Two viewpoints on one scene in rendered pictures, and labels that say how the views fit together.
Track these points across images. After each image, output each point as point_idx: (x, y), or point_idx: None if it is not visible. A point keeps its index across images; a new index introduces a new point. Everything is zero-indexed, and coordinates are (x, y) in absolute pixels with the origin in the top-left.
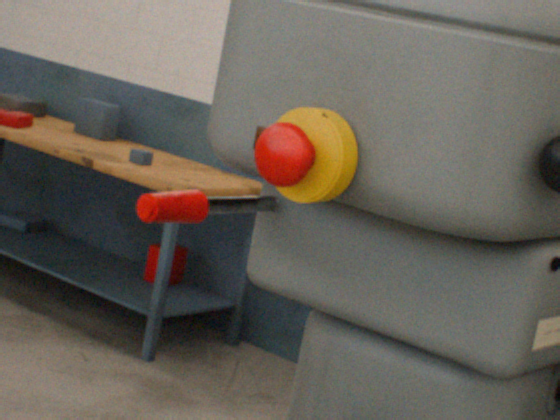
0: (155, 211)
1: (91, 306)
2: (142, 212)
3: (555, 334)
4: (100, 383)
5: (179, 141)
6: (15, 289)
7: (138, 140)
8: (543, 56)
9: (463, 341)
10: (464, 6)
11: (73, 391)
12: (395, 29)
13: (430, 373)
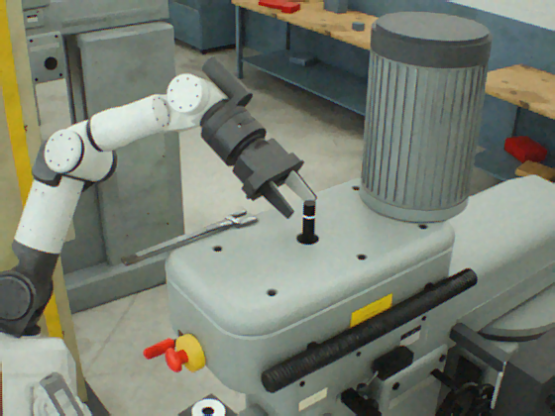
0: (148, 357)
1: (342, 107)
2: (144, 356)
3: (314, 399)
4: (342, 159)
5: (383, 9)
6: (301, 100)
7: (361, 9)
8: (256, 341)
9: (274, 404)
10: (221, 322)
11: (327, 165)
12: (205, 319)
13: None
